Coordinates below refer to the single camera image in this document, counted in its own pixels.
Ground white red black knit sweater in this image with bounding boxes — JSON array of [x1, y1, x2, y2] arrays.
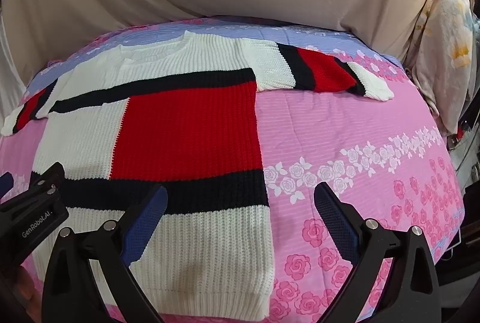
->
[[0, 30, 395, 318]]

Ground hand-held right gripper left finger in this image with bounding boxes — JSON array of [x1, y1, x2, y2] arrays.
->
[[41, 184, 168, 323]]

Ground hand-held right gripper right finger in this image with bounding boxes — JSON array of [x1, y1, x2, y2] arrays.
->
[[314, 181, 442, 323]]

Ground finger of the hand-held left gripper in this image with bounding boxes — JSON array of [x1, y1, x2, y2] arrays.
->
[[29, 162, 65, 198], [0, 172, 15, 202]]

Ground pink floral bed sheet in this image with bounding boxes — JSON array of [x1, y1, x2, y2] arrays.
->
[[0, 15, 460, 323]]

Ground white floral fleece blanket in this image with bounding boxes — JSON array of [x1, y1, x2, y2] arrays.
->
[[407, 0, 480, 132]]

